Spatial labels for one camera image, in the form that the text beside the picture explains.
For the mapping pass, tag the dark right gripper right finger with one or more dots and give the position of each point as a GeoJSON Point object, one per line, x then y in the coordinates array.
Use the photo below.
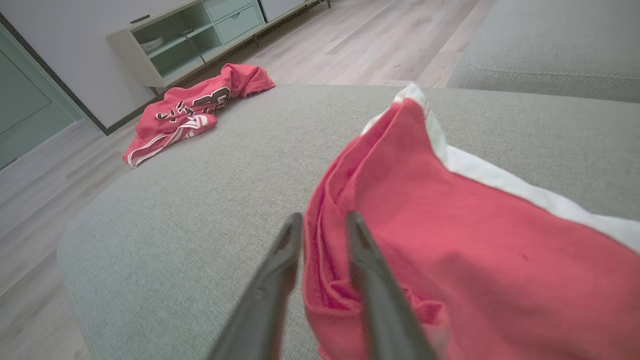
{"type": "Point", "coordinates": [385, 310]}

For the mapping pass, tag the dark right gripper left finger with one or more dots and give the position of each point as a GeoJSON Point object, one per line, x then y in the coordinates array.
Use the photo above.
{"type": "Point", "coordinates": [265, 300]}

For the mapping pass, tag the red shorts with white band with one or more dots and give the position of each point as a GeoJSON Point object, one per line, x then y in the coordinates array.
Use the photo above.
{"type": "Point", "coordinates": [475, 260]}

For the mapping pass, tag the red jersey number 23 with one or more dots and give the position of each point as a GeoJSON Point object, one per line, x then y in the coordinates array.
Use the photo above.
{"type": "Point", "coordinates": [242, 80]}

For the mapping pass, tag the large grey sofa seat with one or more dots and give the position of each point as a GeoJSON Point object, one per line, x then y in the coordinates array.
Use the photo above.
{"type": "Point", "coordinates": [200, 200]}

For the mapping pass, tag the pale green cabinet drawer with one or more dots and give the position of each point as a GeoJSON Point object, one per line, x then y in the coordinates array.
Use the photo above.
{"type": "Point", "coordinates": [227, 7]}
{"type": "Point", "coordinates": [240, 24]}

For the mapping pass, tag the white and green low cabinet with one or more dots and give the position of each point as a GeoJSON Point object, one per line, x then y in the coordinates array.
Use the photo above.
{"type": "Point", "coordinates": [125, 50]}

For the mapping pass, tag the pale green door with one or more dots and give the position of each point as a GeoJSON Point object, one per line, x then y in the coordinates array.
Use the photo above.
{"type": "Point", "coordinates": [30, 110]}

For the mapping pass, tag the small dark bar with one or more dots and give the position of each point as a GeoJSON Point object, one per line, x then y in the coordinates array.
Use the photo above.
{"type": "Point", "coordinates": [140, 19]}

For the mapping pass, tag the grey sofa cushion with seam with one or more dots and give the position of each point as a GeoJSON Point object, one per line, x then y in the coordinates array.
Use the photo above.
{"type": "Point", "coordinates": [550, 40]}

